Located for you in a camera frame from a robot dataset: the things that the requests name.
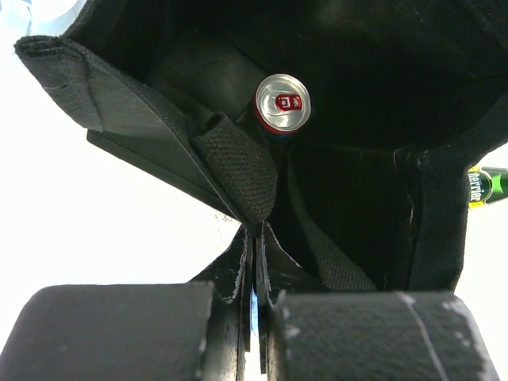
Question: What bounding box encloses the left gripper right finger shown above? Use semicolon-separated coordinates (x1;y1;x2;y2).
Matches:
256;225;498;380

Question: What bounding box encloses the green glass Perrier bottle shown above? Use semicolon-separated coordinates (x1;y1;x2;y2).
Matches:
468;166;508;209

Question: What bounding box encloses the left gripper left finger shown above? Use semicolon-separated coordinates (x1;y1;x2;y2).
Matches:
1;228;253;381

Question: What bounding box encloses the red silver beverage can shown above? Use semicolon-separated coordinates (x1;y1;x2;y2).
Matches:
236;73;312;143

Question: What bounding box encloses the black canvas bag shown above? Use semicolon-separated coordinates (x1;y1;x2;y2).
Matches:
15;1;507;291

